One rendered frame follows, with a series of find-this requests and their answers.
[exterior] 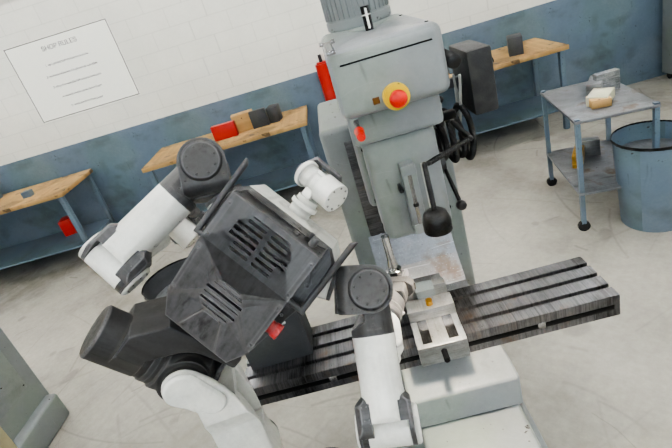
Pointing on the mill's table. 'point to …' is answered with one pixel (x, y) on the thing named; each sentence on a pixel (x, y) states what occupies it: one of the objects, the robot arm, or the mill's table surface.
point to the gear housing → (398, 120)
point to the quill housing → (418, 151)
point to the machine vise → (438, 330)
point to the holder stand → (296, 332)
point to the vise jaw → (443, 304)
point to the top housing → (386, 62)
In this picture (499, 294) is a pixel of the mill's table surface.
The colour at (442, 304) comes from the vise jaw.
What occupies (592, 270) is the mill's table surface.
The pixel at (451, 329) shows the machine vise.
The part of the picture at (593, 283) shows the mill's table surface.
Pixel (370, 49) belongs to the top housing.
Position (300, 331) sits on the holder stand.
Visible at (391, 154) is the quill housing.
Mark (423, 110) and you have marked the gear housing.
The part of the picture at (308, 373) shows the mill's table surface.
